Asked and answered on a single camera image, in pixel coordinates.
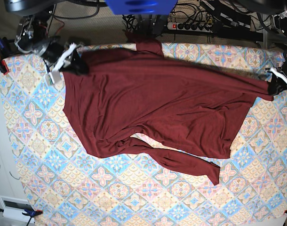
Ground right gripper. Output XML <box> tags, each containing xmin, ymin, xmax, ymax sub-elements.
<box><xmin>42</xmin><ymin>43</ymin><xmax>89</xmax><ymax>84</ymax></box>

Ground white power strip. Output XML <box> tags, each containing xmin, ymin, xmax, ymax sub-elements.
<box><xmin>167</xmin><ymin>22</ymin><xmax>212</xmax><ymax>32</ymax></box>

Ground blue plastic box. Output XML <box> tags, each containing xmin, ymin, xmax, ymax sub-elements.
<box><xmin>105</xmin><ymin>0</ymin><xmax>177</xmax><ymax>15</ymax></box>

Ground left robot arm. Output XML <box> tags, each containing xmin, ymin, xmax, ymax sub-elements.
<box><xmin>235</xmin><ymin>0</ymin><xmax>287</xmax><ymax>96</ymax></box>

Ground tangled black cables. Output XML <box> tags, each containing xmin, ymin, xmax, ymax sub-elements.
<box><xmin>121</xmin><ymin>0</ymin><xmax>229</xmax><ymax>43</ymax></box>

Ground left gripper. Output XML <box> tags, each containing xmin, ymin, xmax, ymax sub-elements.
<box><xmin>266</xmin><ymin>55</ymin><xmax>287</xmax><ymax>96</ymax></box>

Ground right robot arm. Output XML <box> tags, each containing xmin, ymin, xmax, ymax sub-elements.
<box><xmin>4</xmin><ymin>0</ymin><xmax>89</xmax><ymax>84</ymax></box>

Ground maroon t-shirt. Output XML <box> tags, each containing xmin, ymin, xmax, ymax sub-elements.
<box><xmin>64</xmin><ymin>33</ymin><xmax>274</xmax><ymax>185</ymax></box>

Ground patterned tablecloth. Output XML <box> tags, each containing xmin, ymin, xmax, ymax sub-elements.
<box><xmin>0</xmin><ymin>55</ymin><xmax>287</xmax><ymax>226</ymax></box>

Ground blue clamp front left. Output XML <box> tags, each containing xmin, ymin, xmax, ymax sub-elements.
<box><xmin>0</xmin><ymin>208</ymin><xmax>43</xmax><ymax>226</ymax></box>

